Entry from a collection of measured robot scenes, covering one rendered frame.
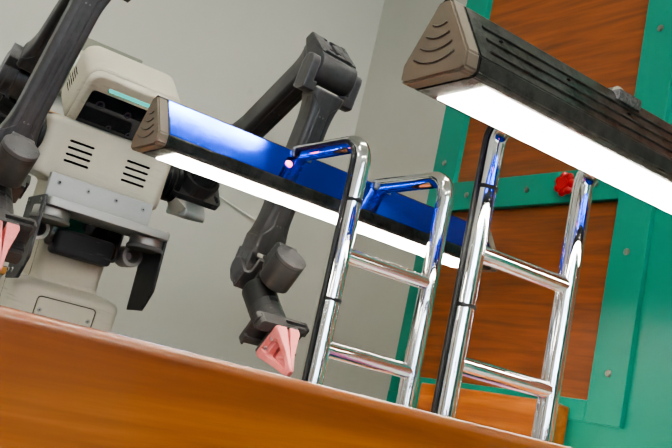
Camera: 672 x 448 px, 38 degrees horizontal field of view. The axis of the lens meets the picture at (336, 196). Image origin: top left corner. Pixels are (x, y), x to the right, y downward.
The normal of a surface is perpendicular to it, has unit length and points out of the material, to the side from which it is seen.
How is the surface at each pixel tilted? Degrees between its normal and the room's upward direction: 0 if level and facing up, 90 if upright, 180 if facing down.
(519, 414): 90
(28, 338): 90
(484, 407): 90
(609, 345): 90
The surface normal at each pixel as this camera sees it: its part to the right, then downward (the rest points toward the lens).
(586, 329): -0.78, -0.30
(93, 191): 0.58, -0.06
